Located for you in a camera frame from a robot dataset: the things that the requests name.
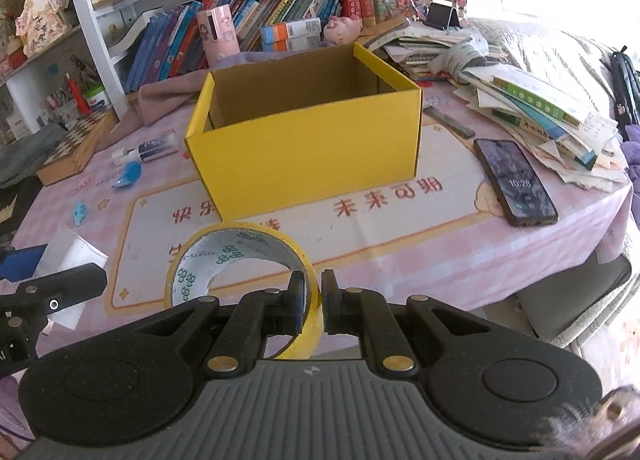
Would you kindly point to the yellow tape roll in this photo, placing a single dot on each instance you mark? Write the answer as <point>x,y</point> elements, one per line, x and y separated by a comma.
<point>225,252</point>

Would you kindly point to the blue correction tape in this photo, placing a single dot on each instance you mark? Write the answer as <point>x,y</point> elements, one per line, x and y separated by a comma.
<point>129,174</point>

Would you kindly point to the white and navy spray bottle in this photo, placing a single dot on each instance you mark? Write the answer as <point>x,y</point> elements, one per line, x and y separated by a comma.
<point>155,147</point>

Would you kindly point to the grey seat cushion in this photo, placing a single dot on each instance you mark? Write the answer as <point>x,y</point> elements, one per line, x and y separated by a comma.
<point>570,295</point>

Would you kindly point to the grey quilted sofa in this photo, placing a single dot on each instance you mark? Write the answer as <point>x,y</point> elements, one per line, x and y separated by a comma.
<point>550,54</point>

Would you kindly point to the red bottle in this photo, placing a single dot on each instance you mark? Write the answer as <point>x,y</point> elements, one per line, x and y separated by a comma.
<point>80,97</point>

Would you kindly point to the white shelf unit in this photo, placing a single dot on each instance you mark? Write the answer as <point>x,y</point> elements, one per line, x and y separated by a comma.
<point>107,64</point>

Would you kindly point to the pink checked tablecloth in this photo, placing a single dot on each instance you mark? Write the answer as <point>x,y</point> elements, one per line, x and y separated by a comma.
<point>425,250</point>

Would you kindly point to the pink plush figure sign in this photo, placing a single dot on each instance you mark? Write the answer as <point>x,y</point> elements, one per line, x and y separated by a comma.
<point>42,24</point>

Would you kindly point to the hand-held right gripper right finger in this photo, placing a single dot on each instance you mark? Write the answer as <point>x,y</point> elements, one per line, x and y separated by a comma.
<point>330,300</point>

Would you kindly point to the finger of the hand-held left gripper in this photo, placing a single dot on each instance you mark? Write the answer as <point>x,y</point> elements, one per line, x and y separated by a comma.
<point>75,282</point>
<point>22,264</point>

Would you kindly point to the orange and blue box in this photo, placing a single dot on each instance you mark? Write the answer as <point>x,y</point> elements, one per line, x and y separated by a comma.
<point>292,28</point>
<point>295,43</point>

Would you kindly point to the yellow cardboard box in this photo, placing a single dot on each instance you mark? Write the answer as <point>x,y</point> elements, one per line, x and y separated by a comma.
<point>310,154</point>

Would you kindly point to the white jar green lid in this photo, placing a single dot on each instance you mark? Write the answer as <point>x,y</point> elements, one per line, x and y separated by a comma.
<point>97,98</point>

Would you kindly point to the black phone stand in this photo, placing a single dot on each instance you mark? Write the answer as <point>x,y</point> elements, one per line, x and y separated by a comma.
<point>442,17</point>

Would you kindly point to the pink cloth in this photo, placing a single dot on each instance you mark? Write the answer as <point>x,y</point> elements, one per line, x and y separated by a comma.
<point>170,102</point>

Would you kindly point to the purple cloth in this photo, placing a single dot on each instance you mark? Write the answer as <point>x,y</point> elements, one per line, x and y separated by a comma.
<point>260,58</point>

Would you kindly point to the pink printed blanket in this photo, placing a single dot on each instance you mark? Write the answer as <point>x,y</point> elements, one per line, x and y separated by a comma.
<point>615,340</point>

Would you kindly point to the wooden chess board box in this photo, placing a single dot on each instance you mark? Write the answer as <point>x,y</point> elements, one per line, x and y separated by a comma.
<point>75,147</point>

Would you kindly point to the white pen cup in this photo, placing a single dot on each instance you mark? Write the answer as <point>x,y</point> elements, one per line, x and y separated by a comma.
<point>65,107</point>

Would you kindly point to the black smartphone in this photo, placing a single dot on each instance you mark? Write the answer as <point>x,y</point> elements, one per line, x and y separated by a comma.
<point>517,182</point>

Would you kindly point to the grey cloth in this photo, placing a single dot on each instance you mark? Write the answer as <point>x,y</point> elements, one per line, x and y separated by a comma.
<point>25,154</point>

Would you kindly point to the white lying book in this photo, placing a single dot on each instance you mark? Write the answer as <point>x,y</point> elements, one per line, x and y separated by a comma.
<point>140,29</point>

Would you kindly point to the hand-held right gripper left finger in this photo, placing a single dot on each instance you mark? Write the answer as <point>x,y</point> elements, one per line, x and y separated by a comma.
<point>296,300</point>

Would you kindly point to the row of slanted books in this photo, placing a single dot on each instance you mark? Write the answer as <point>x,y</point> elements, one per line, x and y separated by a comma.
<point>170,39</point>

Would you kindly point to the pink pig toy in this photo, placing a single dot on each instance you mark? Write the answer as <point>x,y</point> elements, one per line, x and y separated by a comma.
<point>342,29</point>

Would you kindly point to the black bag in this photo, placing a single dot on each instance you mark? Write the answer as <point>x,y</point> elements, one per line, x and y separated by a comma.
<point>625,84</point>

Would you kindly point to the pile of papers and books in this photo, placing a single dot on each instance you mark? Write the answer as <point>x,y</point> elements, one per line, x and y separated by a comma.
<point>530,104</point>

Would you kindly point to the fuzzy purple sleeve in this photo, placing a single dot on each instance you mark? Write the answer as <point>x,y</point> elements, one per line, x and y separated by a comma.
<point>590,430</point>

